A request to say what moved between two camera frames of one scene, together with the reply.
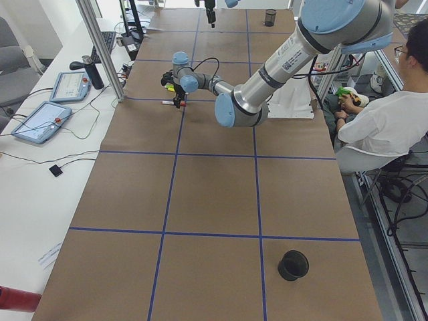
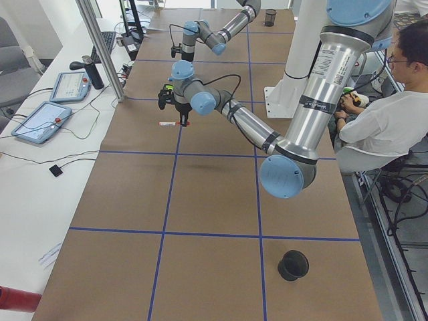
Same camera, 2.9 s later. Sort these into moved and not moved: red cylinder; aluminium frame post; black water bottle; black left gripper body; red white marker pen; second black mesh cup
Moved: red white marker pen; black left gripper body
Not moved: second black mesh cup; aluminium frame post; black water bottle; red cylinder
